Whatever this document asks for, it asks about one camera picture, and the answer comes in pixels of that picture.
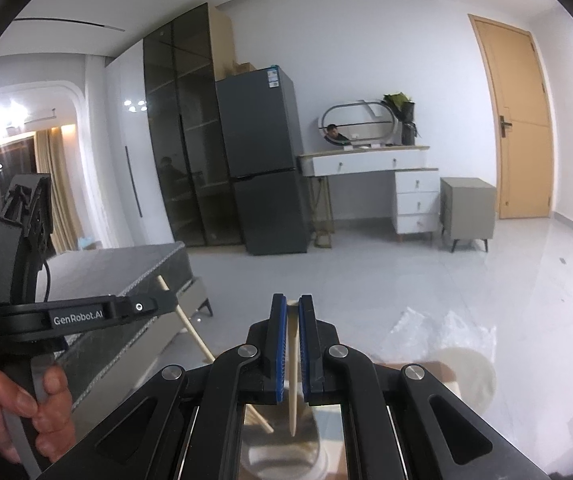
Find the gold frame stool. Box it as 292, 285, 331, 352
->
311, 175, 336, 251

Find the grey nightstand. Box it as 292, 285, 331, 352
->
439, 176, 498, 254

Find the dark glass cabinet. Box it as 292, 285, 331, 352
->
143, 2, 246, 249

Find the beige curtain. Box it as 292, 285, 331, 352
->
33, 127, 83, 257

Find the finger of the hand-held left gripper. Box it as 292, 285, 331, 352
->
114, 290, 180, 323

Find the white wardrobe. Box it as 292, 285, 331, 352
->
105, 39, 176, 250

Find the pale bamboo chopstick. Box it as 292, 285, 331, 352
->
286, 300, 301, 437
155, 276, 276, 435

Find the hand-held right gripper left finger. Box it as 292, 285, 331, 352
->
41, 294, 288, 480

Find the person's left hand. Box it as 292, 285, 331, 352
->
0, 364, 77, 466

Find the grey refrigerator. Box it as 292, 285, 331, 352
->
215, 65, 313, 257

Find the grey quilted mattress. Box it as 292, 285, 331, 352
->
46, 241, 190, 436

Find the grey utensil holder cup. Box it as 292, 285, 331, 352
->
239, 402, 329, 480

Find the oval mirror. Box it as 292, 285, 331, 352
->
318, 99, 401, 147

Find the black cable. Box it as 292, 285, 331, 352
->
41, 255, 54, 305

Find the wooden door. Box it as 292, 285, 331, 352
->
468, 14, 556, 221

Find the ceiling lamp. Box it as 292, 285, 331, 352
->
0, 99, 60, 137

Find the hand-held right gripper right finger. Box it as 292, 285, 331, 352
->
298, 294, 550, 480

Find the white vanity desk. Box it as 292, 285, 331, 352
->
298, 144, 441, 244

